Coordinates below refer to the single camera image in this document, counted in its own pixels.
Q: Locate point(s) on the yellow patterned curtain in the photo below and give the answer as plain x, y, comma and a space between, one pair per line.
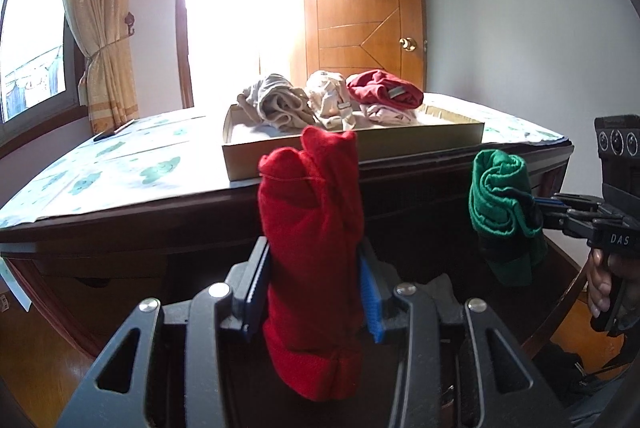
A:
100, 8

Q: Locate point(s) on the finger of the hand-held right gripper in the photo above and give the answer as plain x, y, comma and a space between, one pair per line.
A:
570, 225
550, 203

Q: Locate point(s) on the shallow cardboard box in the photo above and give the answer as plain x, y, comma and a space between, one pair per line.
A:
425, 138

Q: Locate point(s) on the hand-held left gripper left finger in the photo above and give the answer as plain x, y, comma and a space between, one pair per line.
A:
255, 288

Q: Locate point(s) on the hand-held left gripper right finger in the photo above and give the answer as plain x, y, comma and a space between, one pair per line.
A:
372, 308

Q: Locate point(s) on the brass door knob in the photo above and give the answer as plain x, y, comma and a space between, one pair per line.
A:
407, 44

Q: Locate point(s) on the large sliding window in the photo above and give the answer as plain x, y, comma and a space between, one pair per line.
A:
30, 33

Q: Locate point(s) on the cream white underwear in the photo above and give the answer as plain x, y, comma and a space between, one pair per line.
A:
325, 96

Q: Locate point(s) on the green underwear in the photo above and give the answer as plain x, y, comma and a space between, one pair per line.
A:
495, 198

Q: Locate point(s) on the person's right hand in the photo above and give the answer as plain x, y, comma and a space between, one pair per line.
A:
600, 283

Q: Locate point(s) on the grey beige underwear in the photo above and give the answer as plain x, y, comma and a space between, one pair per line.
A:
275, 101

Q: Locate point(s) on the red underwear grey waistband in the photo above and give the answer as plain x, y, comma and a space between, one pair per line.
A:
380, 88

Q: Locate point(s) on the red knit underwear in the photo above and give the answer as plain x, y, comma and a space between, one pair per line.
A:
310, 233

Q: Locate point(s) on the pale pink underwear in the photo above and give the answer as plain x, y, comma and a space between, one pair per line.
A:
390, 114

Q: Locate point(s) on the dark wooden dresser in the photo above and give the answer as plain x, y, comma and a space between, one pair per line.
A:
125, 258

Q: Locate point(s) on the wooden door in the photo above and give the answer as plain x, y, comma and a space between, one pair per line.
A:
370, 8

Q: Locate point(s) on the cloud print table cloth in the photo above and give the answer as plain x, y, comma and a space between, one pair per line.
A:
100, 168

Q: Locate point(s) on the curtain tieback hook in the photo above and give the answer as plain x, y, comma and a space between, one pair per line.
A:
130, 23

